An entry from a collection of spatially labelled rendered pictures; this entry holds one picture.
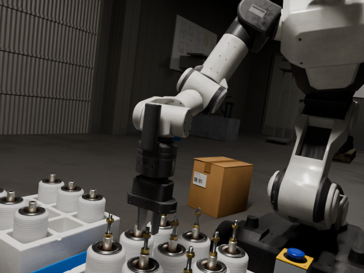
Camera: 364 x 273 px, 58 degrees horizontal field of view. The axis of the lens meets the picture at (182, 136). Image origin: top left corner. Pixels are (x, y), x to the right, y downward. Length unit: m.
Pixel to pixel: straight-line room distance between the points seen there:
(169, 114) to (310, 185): 0.52
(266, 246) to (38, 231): 0.74
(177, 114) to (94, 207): 0.63
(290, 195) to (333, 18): 0.50
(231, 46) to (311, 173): 0.44
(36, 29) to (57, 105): 0.93
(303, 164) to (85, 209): 0.74
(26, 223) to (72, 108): 3.60
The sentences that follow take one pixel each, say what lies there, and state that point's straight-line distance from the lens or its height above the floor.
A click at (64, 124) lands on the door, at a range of 4.56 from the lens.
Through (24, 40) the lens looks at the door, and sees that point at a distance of 4.20.
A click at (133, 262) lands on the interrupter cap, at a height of 0.25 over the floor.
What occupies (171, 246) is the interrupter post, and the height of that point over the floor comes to 0.26.
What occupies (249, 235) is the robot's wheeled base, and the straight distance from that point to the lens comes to 1.25.
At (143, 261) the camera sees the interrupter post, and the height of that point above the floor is 0.27.
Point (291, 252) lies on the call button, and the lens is 0.84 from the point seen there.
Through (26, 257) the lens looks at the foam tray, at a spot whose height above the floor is 0.15.
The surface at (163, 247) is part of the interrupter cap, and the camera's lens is 0.92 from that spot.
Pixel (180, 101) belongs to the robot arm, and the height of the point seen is 0.64.
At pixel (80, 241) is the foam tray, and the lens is 1.18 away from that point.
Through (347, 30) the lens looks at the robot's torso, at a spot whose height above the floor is 0.87.
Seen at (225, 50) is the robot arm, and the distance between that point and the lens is 0.99.
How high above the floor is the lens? 0.64
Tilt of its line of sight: 6 degrees down
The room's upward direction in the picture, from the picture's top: 8 degrees clockwise
